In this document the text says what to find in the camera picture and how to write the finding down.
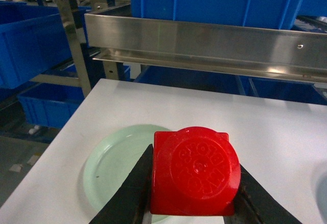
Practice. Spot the large blue bin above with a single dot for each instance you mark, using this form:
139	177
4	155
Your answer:
268	14

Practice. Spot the steel rack upright post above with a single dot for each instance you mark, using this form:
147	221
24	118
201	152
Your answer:
72	24

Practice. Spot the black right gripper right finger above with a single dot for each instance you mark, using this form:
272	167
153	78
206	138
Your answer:
253	204

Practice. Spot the blue bin on floor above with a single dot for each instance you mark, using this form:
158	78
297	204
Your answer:
50	105

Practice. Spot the pale green plate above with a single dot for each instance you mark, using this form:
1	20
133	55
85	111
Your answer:
113	159

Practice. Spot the blue bin left shelf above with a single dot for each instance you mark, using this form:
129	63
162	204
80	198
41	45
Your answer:
33	40

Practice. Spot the stainless steel rack rail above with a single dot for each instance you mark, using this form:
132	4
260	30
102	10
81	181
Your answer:
276	54

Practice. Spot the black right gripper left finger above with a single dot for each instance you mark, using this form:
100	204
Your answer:
131	203

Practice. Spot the red toy block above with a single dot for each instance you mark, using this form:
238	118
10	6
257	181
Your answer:
196	172

